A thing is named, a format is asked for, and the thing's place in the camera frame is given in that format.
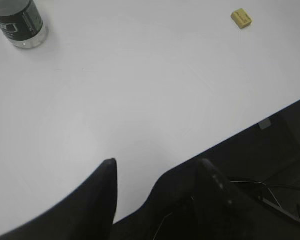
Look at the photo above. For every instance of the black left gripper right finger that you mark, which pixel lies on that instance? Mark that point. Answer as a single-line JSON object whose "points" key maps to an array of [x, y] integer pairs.
{"points": [[224, 212]]}

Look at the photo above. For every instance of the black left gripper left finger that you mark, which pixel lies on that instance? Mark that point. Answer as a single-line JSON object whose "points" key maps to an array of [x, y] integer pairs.
{"points": [[86, 214]]}

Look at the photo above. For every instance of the yellow eraser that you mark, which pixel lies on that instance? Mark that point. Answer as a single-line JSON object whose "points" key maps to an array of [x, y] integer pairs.
{"points": [[241, 18]]}

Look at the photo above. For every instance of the clear water bottle green label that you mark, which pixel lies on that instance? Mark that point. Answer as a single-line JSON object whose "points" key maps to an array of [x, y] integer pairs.
{"points": [[22, 24]]}

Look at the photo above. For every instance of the grey table edge tab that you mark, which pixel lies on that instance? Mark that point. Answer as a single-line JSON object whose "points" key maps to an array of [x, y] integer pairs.
{"points": [[264, 124]]}

